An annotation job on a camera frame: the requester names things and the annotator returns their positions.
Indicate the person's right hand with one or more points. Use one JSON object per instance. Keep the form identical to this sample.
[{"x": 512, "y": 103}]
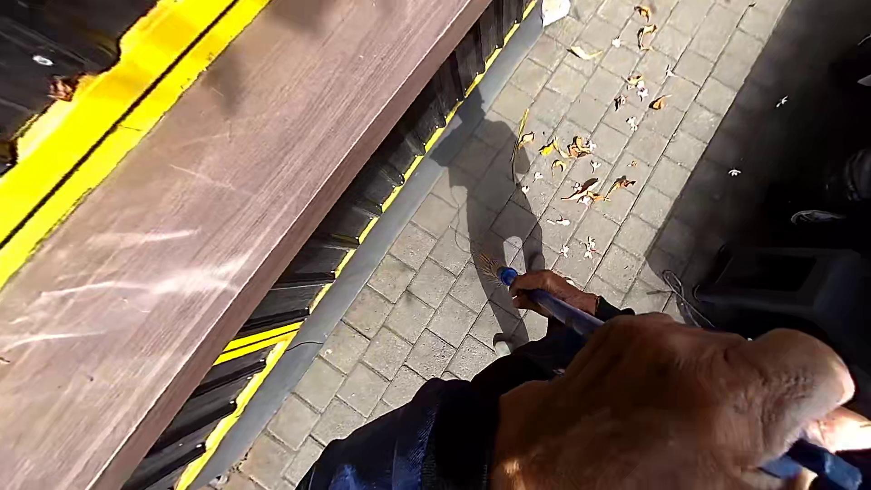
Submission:
[{"x": 559, "y": 287}]

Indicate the person's left hand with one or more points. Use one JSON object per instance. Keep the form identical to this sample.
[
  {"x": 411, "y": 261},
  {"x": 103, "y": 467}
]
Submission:
[{"x": 633, "y": 401}]

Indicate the person's right fingers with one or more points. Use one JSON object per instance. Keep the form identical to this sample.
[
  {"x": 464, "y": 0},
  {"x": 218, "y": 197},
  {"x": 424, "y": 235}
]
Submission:
[{"x": 527, "y": 282}]

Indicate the person's left fingers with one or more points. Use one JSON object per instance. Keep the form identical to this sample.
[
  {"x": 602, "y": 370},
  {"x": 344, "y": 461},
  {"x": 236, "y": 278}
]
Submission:
[{"x": 806, "y": 374}]

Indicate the person's left forearm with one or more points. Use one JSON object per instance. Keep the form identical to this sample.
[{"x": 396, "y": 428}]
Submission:
[{"x": 401, "y": 442}]

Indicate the person's right forearm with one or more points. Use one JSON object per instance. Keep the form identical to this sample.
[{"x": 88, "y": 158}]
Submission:
[{"x": 614, "y": 311}]

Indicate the person's legs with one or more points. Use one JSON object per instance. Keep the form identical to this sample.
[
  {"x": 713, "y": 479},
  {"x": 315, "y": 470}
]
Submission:
[{"x": 531, "y": 357}]

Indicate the dark box-shaped object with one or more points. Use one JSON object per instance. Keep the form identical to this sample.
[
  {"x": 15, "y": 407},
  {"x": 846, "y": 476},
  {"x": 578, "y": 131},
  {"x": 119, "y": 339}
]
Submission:
[{"x": 816, "y": 292}]

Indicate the scattered dry leaves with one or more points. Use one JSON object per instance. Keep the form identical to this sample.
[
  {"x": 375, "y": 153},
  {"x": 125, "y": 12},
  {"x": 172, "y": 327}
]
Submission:
[{"x": 579, "y": 147}]

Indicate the grey curb strip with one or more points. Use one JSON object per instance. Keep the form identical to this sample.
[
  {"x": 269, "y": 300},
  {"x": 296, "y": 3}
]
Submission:
[{"x": 374, "y": 248}]

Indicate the dark shoe with pale edge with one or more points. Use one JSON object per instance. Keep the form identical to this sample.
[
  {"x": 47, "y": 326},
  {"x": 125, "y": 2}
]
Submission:
[{"x": 815, "y": 216}]

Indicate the black corrugated panel, yellow edge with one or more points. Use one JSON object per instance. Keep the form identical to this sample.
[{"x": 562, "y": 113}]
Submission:
[{"x": 367, "y": 197}]

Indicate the white crumpled scrap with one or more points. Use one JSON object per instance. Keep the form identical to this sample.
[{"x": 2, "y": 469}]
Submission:
[{"x": 555, "y": 9}]

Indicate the brown wood-grain plank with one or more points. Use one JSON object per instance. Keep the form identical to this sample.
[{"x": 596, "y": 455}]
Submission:
[{"x": 224, "y": 190}]

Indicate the black panel with yellow strip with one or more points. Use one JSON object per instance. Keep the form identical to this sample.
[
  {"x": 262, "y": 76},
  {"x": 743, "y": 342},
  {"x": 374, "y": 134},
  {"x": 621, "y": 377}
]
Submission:
[{"x": 115, "y": 122}]

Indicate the curled brown leaf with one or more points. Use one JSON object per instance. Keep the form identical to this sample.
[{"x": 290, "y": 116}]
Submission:
[{"x": 63, "y": 88}]

